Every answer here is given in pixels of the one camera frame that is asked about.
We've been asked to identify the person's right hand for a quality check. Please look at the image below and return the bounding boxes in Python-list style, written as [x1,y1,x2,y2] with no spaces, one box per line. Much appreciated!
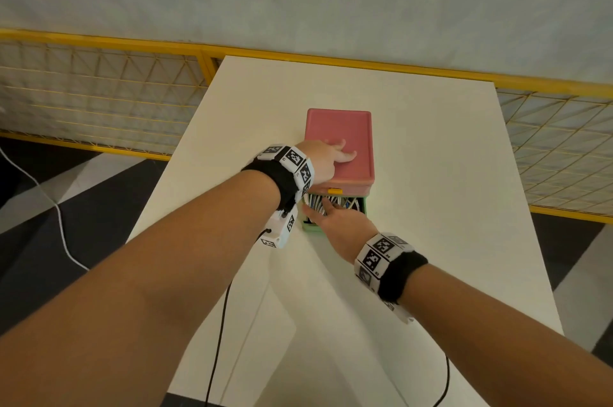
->
[301,196,379,264]

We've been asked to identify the white floor cable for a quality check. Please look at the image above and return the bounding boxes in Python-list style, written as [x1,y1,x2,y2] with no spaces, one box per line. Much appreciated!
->
[0,145,91,272]

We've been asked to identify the person's left hand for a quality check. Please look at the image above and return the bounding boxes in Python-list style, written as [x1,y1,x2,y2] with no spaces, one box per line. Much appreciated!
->
[296,139,358,188]

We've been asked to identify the person's right forearm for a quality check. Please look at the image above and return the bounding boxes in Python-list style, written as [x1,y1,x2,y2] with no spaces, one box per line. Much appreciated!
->
[400,263,613,407]

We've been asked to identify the black camera cable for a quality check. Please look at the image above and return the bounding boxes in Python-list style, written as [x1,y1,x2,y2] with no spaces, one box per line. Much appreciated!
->
[433,353,451,407]
[204,227,273,407]

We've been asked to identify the person's left forearm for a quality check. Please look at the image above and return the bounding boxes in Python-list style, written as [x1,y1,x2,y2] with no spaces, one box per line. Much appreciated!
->
[0,169,282,407]

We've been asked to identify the pink green drawer box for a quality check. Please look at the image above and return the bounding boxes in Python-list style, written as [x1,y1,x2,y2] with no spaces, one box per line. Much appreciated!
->
[301,108,376,235]

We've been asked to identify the white wrist camera with marker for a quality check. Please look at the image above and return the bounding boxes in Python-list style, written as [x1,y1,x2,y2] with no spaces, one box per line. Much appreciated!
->
[382,301,416,325]
[261,205,299,250]

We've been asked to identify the tangle of white charging cables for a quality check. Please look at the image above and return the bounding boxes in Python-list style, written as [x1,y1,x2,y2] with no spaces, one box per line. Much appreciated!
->
[305,194,363,217]

